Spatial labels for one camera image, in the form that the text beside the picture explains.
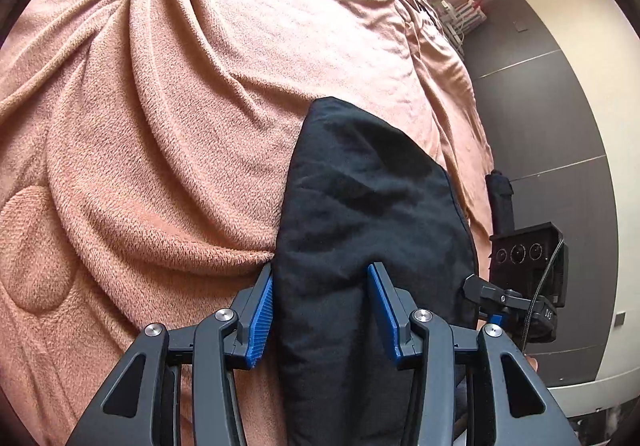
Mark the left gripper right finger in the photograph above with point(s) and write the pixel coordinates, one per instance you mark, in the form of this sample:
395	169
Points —
508	403

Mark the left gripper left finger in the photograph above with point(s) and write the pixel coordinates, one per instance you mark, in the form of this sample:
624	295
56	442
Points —
139	401

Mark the black pants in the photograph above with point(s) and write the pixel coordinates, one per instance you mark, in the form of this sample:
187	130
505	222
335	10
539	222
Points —
359	191

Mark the right hand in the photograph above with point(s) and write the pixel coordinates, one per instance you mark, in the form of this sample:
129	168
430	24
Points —
530	359

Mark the white paper bag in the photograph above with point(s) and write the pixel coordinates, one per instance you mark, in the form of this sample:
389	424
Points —
459	21

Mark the brown bed blanket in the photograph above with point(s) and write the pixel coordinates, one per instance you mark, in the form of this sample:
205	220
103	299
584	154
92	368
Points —
144	151

